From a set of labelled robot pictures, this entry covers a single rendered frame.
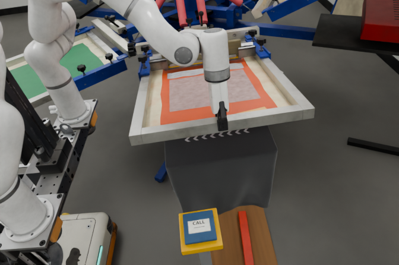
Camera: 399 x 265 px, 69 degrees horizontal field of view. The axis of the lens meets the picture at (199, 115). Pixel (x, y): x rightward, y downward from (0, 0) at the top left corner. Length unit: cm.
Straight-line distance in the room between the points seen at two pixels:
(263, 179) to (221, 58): 68
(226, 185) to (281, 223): 87
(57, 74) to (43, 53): 8
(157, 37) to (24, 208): 54
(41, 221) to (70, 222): 108
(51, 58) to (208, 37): 52
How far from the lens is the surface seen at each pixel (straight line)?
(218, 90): 81
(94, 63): 189
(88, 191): 246
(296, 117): 96
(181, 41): 74
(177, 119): 102
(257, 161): 120
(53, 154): 105
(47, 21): 96
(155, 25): 74
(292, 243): 205
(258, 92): 114
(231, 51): 143
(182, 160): 116
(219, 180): 125
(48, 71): 107
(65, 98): 113
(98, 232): 191
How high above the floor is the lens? 185
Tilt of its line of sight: 43 degrees down
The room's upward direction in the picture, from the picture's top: 8 degrees counter-clockwise
